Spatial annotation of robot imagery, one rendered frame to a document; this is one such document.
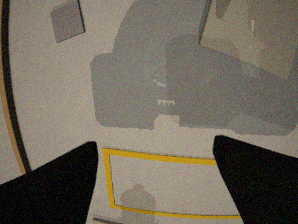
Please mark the yellow rectangular outline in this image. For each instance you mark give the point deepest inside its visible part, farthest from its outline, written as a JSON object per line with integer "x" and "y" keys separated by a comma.
{"x": 149, "y": 156}

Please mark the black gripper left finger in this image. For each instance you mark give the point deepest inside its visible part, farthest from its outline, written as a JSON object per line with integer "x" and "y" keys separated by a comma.
{"x": 58, "y": 192}

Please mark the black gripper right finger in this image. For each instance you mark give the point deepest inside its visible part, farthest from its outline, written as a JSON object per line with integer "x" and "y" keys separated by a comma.
{"x": 262, "y": 183}

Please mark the brown flat bar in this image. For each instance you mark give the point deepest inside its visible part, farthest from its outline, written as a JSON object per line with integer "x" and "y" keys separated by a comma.
{"x": 6, "y": 93}

